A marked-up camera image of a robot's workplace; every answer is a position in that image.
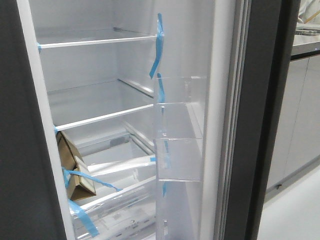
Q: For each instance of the grey fridge door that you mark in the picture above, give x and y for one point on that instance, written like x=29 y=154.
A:
x=29 y=208
x=243 y=48

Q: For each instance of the upper clear door bin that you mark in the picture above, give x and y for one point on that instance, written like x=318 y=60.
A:
x=179 y=107

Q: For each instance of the clear door bin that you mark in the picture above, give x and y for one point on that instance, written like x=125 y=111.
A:
x=179 y=107
x=179 y=159

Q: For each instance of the lower clear door bin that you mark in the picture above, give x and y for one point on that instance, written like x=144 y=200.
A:
x=179 y=159

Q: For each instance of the white fridge interior cabinet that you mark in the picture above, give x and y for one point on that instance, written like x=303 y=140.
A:
x=120 y=138

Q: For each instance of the middle glass fridge shelf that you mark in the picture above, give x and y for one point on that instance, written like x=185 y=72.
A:
x=78 y=106

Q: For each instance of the glass fridge shelf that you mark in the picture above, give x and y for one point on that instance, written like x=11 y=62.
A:
x=90 y=37
x=78 y=106

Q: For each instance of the clear fridge drawer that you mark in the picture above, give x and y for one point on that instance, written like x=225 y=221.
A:
x=127 y=214

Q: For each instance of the upper glass fridge shelf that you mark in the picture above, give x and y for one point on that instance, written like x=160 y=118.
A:
x=90 y=37

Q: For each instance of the long blue tape strip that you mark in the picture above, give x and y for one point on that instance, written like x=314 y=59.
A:
x=159 y=43

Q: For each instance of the brown cardboard box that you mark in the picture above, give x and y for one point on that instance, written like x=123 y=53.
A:
x=78 y=187

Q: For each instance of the blue tape on drawer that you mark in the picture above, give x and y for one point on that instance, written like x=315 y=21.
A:
x=67 y=173

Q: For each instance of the blue tape bottom left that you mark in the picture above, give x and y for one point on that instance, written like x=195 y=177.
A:
x=84 y=218

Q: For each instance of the grey kitchen counter cabinet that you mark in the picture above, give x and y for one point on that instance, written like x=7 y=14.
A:
x=297 y=145

